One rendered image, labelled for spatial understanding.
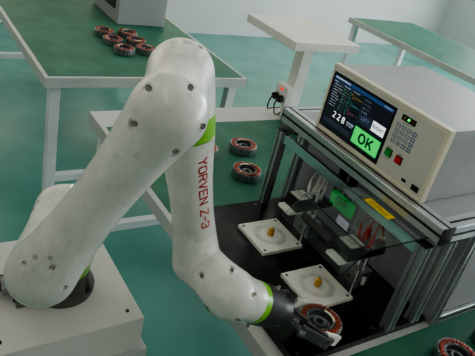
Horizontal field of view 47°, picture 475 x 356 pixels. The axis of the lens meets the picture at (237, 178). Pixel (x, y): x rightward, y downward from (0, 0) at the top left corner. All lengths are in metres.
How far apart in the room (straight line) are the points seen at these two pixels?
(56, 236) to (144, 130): 0.26
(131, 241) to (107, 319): 1.63
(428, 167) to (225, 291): 0.63
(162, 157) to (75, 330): 0.53
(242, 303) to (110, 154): 0.41
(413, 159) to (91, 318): 0.86
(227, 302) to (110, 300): 0.33
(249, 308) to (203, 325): 1.40
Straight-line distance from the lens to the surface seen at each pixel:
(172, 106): 0.79
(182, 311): 2.54
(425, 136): 1.44
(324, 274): 1.65
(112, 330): 1.26
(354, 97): 1.59
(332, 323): 1.42
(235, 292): 1.08
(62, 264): 0.98
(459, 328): 1.76
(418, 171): 1.46
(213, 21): 6.67
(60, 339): 1.22
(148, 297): 2.58
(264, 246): 1.67
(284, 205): 1.71
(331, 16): 7.69
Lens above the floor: 1.74
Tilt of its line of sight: 29 degrees down
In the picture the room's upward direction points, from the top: 14 degrees clockwise
